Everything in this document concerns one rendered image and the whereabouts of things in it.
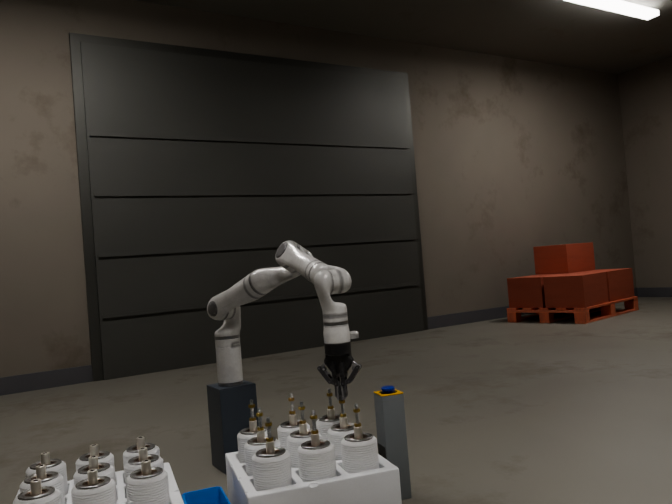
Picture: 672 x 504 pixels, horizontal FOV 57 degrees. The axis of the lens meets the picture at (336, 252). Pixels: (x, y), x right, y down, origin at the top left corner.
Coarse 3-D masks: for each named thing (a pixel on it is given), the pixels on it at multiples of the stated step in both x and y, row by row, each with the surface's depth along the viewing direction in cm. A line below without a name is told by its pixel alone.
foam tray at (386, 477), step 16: (240, 464) 170; (336, 464) 164; (384, 464) 160; (240, 480) 157; (320, 480) 152; (336, 480) 152; (352, 480) 153; (368, 480) 154; (384, 480) 155; (240, 496) 156; (256, 496) 145; (272, 496) 146; (288, 496) 148; (304, 496) 149; (320, 496) 150; (336, 496) 151; (352, 496) 153; (368, 496) 154; (384, 496) 155; (400, 496) 157
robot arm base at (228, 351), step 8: (216, 344) 225; (224, 344) 223; (232, 344) 224; (240, 344) 228; (216, 352) 225; (224, 352) 223; (232, 352) 224; (240, 352) 227; (216, 360) 226; (224, 360) 223; (232, 360) 223; (240, 360) 226; (224, 368) 223; (232, 368) 223; (240, 368) 226; (224, 376) 223; (232, 376) 223; (240, 376) 225; (224, 384) 223; (232, 384) 223
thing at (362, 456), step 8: (344, 440) 161; (368, 440) 159; (376, 440) 161; (344, 448) 159; (352, 448) 158; (360, 448) 157; (368, 448) 158; (376, 448) 160; (344, 456) 159; (352, 456) 158; (360, 456) 157; (368, 456) 158; (376, 456) 160; (344, 464) 160; (352, 464) 158; (360, 464) 157; (368, 464) 158; (376, 464) 159; (352, 472) 158
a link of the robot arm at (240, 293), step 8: (240, 280) 217; (248, 280) 211; (232, 288) 217; (240, 288) 214; (248, 288) 211; (216, 296) 223; (224, 296) 219; (232, 296) 217; (240, 296) 214; (248, 296) 213; (256, 296) 212; (208, 304) 225; (216, 304) 222; (224, 304) 219; (232, 304) 218; (240, 304) 217; (208, 312) 225; (216, 312) 222; (224, 312) 221
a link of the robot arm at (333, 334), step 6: (342, 324) 171; (324, 330) 172; (330, 330) 170; (336, 330) 170; (342, 330) 170; (348, 330) 172; (324, 336) 172; (330, 336) 170; (336, 336) 170; (342, 336) 170; (348, 336) 172; (354, 336) 177; (324, 342) 173; (330, 342) 170; (336, 342) 170; (342, 342) 170
